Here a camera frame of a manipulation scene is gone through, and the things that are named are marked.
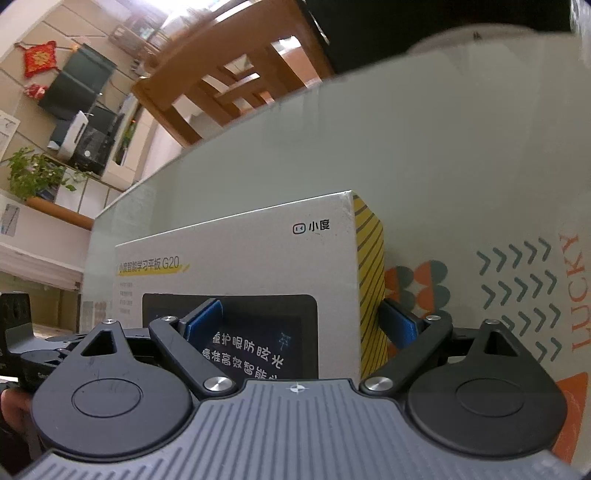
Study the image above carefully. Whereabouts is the white tablet product box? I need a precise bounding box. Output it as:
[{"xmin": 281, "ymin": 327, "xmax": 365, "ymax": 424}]
[{"xmin": 112, "ymin": 191, "xmax": 388, "ymax": 380}]

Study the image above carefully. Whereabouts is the green potted plant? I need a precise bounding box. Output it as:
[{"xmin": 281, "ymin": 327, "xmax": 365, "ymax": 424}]
[{"xmin": 1, "ymin": 147, "xmax": 86, "ymax": 202}]

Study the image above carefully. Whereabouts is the patterned tablecloth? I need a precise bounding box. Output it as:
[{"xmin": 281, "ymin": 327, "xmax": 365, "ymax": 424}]
[{"xmin": 82, "ymin": 35, "xmax": 590, "ymax": 470}]

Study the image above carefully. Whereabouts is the white tv cabinet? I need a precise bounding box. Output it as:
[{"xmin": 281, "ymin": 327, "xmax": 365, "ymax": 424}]
[{"xmin": 101, "ymin": 94, "xmax": 157, "ymax": 191}]

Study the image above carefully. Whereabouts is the black television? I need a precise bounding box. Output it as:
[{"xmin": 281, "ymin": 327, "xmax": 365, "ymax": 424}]
[{"xmin": 38, "ymin": 44, "xmax": 116, "ymax": 121}]

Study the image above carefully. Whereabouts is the red chinese knot decoration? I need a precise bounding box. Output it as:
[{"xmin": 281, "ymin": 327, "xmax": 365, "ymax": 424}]
[{"xmin": 14, "ymin": 40, "xmax": 59, "ymax": 79}]

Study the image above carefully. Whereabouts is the wooden dining chair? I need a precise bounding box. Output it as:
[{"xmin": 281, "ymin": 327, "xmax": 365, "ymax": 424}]
[{"xmin": 132, "ymin": 1, "xmax": 335, "ymax": 147}]

